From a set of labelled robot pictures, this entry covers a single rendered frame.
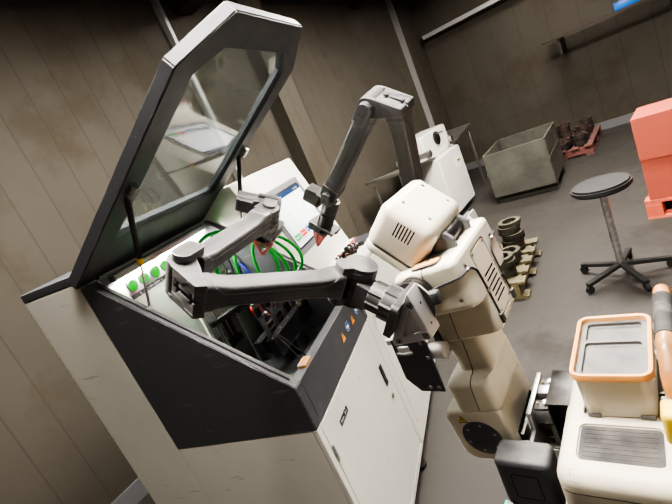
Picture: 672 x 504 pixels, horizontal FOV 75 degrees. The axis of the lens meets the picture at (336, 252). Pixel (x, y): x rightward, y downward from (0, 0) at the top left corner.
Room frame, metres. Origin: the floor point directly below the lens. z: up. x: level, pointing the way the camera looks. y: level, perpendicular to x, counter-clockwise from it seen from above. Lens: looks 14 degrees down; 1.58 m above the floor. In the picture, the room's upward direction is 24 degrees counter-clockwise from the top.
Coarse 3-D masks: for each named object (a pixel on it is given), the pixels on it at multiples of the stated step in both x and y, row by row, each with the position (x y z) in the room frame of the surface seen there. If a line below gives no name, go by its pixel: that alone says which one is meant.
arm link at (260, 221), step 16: (256, 208) 1.18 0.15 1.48; (240, 224) 1.09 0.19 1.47; (256, 224) 1.11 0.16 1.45; (272, 224) 1.20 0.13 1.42; (208, 240) 0.98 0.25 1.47; (224, 240) 1.00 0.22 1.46; (240, 240) 1.03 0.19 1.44; (176, 256) 0.84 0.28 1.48; (192, 256) 0.86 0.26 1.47; (208, 256) 0.91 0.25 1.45; (224, 256) 0.97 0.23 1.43; (208, 272) 0.92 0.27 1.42
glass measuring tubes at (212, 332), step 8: (208, 312) 1.77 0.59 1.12; (216, 312) 1.79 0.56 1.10; (200, 320) 1.73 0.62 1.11; (208, 320) 1.72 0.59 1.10; (208, 328) 1.73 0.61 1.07; (216, 328) 1.76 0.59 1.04; (224, 328) 1.79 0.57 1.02; (232, 328) 1.82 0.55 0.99; (216, 336) 1.73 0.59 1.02; (232, 336) 1.79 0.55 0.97; (240, 336) 1.82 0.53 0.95; (232, 344) 1.76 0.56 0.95
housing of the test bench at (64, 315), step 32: (64, 288) 1.45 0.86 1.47; (64, 320) 1.48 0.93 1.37; (96, 320) 1.42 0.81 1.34; (64, 352) 1.52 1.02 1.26; (96, 352) 1.46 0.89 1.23; (96, 384) 1.49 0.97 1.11; (128, 384) 1.44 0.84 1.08; (128, 416) 1.47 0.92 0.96; (128, 448) 1.51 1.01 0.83; (160, 448) 1.45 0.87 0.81; (160, 480) 1.49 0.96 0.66; (192, 480) 1.43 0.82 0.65
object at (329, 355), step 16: (336, 320) 1.56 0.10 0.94; (320, 336) 1.46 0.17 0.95; (336, 336) 1.51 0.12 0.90; (352, 336) 1.62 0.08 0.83; (320, 352) 1.37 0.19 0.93; (336, 352) 1.46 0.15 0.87; (304, 368) 1.28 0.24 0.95; (320, 368) 1.33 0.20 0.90; (336, 368) 1.42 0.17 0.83; (304, 384) 1.22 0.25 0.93; (320, 384) 1.30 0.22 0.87; (336, 384) 1.38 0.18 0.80; (320, 400) 1.26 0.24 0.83; (320, 416) 1.22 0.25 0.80
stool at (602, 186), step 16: (608, 176) 2.61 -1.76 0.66; (624, 176) 2.49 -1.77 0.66; (576, 192) 2.58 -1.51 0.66; (592, 192) 2.47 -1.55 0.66; (608, 192) 2.42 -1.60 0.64; (608, 208) 2.55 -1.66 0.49; (608, 224) 2.56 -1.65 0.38; (624, 256) 2.63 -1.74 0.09; (656, 256) 2.49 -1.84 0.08; (608, 272) 2.54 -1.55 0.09; (592, 288) 2.53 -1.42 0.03
